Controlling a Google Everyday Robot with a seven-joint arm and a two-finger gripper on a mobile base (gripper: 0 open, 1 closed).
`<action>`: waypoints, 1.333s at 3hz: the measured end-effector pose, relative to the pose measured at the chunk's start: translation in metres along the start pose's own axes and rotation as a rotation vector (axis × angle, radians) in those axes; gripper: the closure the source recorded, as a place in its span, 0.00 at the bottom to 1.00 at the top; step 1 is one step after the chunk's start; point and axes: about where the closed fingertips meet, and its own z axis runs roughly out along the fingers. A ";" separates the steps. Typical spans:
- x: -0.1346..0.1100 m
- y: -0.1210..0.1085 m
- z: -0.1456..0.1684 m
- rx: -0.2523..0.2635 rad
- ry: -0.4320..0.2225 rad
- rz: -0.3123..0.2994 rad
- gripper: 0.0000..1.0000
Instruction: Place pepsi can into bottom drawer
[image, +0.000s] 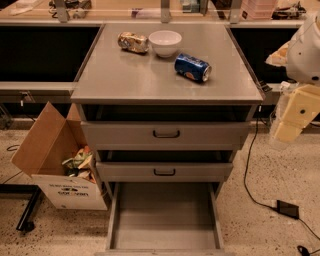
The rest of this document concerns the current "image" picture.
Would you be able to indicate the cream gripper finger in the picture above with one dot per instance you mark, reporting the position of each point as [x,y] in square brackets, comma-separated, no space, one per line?
[295,111]
[279,57]

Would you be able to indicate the blue pepsi can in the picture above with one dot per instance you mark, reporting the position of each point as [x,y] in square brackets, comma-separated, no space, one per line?
[192,67]

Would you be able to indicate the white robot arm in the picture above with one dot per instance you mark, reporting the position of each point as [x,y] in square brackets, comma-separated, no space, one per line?
[301,58]

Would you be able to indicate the grey drawer cabinet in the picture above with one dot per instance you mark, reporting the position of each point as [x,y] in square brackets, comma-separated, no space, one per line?
[115,77]

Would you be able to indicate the grey top drawer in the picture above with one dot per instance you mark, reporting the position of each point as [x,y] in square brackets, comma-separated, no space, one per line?
[161,127]

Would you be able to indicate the grey drawer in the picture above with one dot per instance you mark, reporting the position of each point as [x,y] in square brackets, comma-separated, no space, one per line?
[164,166]
[161,127]
[164,219]

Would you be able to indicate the grey middle drawer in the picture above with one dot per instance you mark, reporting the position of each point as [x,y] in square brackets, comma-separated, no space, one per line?
[164,166]

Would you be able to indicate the grey bottom drawer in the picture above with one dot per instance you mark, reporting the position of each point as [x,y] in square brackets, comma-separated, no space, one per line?
[164,219]

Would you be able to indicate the pink plastic container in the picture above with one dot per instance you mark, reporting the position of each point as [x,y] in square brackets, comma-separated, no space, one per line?
[257,9]

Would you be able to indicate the black power adapter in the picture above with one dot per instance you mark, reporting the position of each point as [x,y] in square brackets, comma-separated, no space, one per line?
[287,209]

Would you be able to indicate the white ceramic bowl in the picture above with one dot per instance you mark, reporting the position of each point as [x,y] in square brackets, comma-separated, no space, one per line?
[165,43]

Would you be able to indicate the crumpled gold snack bag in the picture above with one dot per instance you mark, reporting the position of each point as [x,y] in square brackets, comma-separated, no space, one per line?
[133,42]

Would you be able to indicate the trash in cardboard box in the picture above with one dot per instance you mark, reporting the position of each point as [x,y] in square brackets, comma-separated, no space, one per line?
[79,166]

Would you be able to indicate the open cardboard box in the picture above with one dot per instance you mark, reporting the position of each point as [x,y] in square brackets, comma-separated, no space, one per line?
[52,139]

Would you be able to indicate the black metal stand leg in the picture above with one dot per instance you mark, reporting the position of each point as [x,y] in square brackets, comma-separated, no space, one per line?
[34,192]

